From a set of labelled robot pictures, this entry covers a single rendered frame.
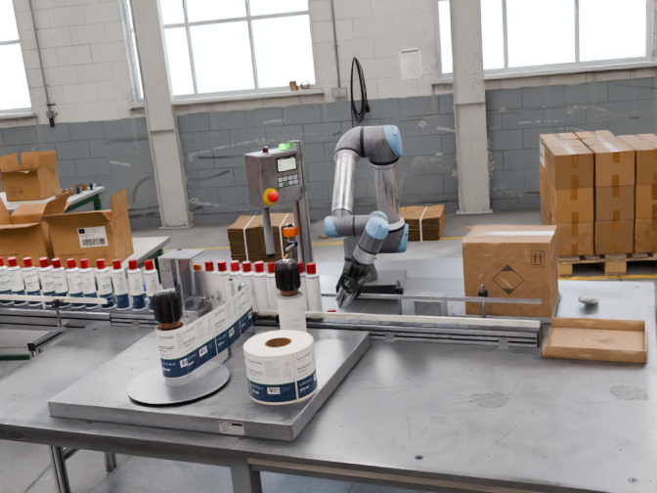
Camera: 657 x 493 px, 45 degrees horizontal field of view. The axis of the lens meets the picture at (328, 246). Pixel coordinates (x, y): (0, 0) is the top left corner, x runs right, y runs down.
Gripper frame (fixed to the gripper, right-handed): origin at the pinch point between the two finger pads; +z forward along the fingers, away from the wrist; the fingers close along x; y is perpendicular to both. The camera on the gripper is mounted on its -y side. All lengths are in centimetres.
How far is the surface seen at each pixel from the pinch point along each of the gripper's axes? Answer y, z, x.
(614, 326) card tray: -13, -37, 83
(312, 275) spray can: 1.8, -5.0, -13.7
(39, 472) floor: -10, 162, -96
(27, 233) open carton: -83, 101, -185
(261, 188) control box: 0.4, -24.0, -43.7
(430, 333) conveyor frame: 4.6, -9.9, 32.2
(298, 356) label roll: 63, -12, 6
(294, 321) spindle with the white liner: 31.3, -2.4, -6.2
